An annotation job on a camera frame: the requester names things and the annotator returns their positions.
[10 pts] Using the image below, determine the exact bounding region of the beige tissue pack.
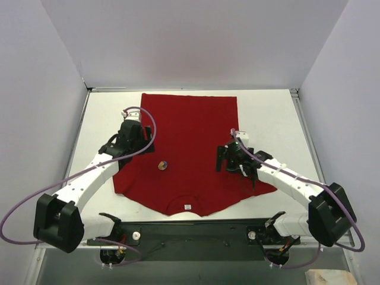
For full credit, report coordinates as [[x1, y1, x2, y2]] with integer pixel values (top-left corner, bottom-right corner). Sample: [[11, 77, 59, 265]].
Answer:
[[305, 269, 357, 285]]

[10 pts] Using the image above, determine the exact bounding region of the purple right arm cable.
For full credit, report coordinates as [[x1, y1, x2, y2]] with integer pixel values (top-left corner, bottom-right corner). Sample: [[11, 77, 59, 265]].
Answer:
[[231, 129, 366, 270]]

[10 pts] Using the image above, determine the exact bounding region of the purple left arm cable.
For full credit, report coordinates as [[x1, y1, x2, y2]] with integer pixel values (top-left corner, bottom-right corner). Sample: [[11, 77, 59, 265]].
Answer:
[[0, 106, 158, 267]]

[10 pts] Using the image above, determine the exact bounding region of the round brooch badge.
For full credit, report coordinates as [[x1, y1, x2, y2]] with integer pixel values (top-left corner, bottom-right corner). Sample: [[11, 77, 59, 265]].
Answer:
[[158, 161, 168, 170]]

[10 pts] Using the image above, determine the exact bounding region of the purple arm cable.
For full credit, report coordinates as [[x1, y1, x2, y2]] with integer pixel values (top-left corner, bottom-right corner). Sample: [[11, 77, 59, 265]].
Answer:
[[0, 106, 158, 267], [231, 129, 366, 270]]

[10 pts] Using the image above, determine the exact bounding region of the red t-shirt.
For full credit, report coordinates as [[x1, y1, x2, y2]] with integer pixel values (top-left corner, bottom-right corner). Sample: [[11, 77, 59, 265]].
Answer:
[[113, 94, 275, 216]]

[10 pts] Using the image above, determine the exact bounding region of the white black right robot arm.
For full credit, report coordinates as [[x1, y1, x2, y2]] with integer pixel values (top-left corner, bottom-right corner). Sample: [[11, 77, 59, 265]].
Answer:
[[216, 141, 357, 247]]

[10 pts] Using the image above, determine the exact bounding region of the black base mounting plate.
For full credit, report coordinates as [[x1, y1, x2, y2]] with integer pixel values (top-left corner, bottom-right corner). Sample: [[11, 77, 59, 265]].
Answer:
[[85, 218, 302, 262]]

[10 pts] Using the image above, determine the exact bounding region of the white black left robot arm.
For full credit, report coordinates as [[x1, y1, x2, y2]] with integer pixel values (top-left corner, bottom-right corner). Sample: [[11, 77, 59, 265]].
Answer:
[[33, 119, 156, 253]]

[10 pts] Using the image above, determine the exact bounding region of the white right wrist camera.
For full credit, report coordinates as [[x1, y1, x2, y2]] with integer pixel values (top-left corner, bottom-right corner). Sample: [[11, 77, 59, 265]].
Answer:
[[230, 128, 249, 147]]

